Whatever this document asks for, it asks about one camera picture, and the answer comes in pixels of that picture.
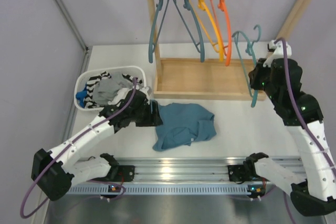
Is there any teal hanger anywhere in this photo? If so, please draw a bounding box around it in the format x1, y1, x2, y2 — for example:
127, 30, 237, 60
232, 24, 262, 108
167, 0, 206, 63
148, 0, 173, 63

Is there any teal blue tank top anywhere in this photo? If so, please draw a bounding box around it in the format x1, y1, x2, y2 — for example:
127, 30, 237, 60
152, 103, 217, 152

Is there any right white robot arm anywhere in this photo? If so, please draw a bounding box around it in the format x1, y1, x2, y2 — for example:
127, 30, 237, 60
228, 58, 335, 217

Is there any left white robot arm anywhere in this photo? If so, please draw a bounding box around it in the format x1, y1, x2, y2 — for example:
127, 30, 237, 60
32, 90, 163, 201

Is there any yellow hanger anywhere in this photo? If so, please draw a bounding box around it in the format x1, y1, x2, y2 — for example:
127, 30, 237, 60
183, 0, 228, 62

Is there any orange hanger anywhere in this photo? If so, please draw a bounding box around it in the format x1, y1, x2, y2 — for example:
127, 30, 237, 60
210, 0, 232, 66

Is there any white plastic laundry basket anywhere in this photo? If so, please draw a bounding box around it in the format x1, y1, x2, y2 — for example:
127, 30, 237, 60
73, 66, 147, 111

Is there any grey garment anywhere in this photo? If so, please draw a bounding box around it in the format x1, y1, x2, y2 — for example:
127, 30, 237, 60
92, 72, 133, 106

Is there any wooden clothes rack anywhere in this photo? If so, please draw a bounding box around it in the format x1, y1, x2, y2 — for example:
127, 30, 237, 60
148, 0, 311, 100

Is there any black white striped garment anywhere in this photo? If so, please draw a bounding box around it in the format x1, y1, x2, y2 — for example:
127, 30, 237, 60
75, 71, 150, 110

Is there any blue garment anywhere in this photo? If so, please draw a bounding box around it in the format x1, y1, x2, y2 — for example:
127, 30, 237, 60
75, 90, 87, 106

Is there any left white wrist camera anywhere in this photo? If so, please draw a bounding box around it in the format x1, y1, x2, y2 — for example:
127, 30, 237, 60
139, 86, 152, 98

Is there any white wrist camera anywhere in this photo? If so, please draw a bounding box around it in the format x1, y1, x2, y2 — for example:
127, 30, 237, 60
139, 86, 152, 98
263, 40, 292, 67

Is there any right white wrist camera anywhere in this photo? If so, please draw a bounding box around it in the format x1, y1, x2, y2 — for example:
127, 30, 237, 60
263, 40, 292, 67

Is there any aluminium mounting rail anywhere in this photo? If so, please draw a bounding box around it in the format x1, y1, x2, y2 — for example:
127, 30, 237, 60
70, 157, 308, 196

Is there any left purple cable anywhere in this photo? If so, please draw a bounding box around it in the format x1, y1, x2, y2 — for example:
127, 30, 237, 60
19, 77, 139, 219

